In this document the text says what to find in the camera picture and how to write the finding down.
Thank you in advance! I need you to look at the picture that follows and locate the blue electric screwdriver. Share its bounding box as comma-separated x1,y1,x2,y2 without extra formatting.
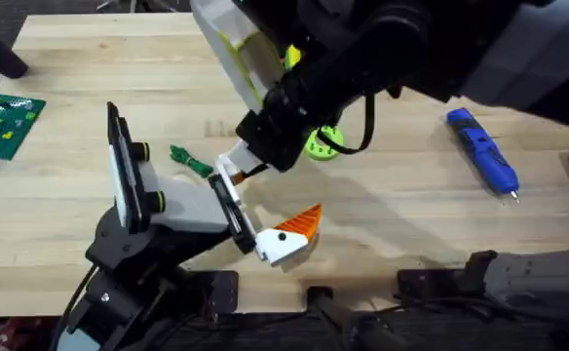
445,107,521,204

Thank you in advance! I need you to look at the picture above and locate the black cylindrical tool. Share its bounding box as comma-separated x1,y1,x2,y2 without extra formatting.
0,23,30,80

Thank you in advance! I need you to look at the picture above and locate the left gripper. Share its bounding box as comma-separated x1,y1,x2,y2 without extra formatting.
85,151,323,294

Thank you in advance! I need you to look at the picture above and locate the black cable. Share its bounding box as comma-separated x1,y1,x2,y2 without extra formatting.
315,91,376,156
50,262,99,351

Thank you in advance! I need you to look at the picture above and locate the green board with toy blocks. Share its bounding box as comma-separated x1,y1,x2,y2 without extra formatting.
0,91,47,167

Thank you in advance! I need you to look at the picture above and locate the black rail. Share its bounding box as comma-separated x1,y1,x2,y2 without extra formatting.
137,269,569,351

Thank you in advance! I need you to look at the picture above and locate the green disc with holes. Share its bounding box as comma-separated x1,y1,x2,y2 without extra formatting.
303,125,345,162

